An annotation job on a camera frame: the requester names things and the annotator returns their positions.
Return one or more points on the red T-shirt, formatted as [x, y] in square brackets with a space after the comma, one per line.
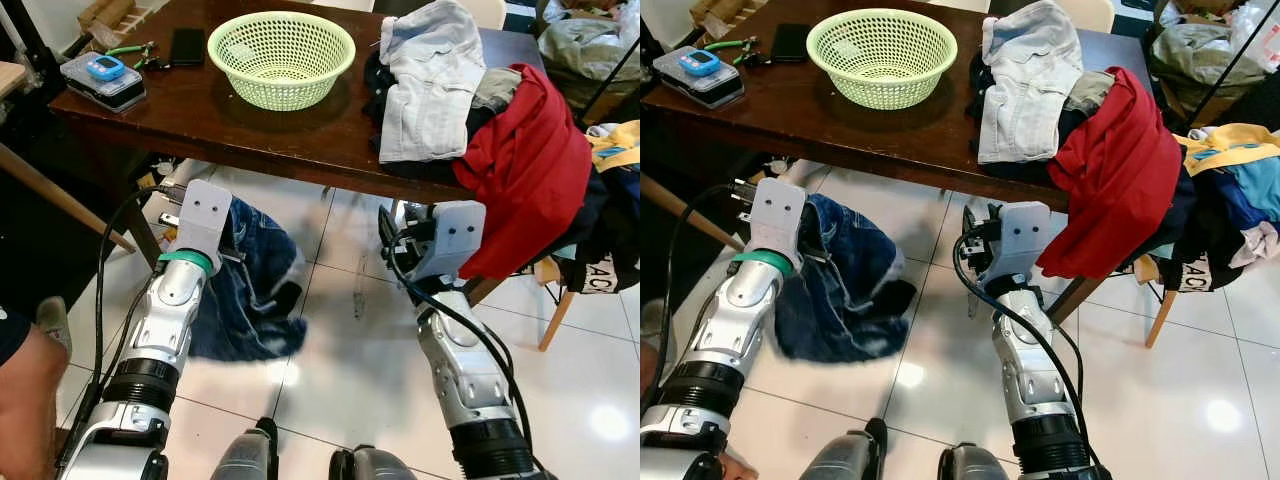
[525, 170]
[1115, 170]

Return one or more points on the dark blue jeans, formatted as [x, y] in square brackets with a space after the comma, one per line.
[250, 300]
[840, 300]

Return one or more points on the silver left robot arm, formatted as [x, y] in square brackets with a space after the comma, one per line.
[730, 320]
[165, 320]

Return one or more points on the pale grey denim garment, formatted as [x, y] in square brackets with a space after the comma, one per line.
[1030, 90]
[430, 90]

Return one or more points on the black printed garment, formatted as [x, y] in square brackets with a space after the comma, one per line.
[600, 230]
[1200, 240]

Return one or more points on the green plastic basket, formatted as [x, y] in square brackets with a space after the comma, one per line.
[280, 60]
[880, 60]

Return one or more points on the dark wooden table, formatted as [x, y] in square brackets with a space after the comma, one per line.
[800, 120]
[200, 120]

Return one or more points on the silver robot right leg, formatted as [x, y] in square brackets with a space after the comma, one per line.
[975, 468]
[375, 468]

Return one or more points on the yellow garment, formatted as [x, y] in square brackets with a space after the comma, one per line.
[615, 140]
[1230, 140]

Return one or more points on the olive green bag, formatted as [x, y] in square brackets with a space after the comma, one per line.
[590, 55]
[1195, 60]

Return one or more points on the light blue garment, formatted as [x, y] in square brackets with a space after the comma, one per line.
[1255, 190]

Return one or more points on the black smartphone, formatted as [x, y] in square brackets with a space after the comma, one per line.
[790, 42]
[187, 47]

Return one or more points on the light wooden furniture leg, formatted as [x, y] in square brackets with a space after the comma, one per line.
[690, 212]
[70, 198]

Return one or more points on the clear plastic box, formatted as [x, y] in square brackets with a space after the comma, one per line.
[700, 92]
[105, 95]

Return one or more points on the blue digital timer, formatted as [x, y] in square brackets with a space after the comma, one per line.
[700, 62]
[105, 68]

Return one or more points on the cardboard box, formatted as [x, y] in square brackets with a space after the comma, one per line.
[105, 15]
[715, 12]

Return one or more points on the bare person's knee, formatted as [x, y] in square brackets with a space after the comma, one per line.
[25, 400]

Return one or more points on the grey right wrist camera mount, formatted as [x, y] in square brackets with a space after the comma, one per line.
[455, 235]
[1022, 240]

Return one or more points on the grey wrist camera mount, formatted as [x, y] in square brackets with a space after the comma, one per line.
[1022, 240]
[455, 235]
[205, 215]
[782, 215]

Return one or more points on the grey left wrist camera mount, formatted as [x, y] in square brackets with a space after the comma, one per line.
[782, 215]
[205, 215]

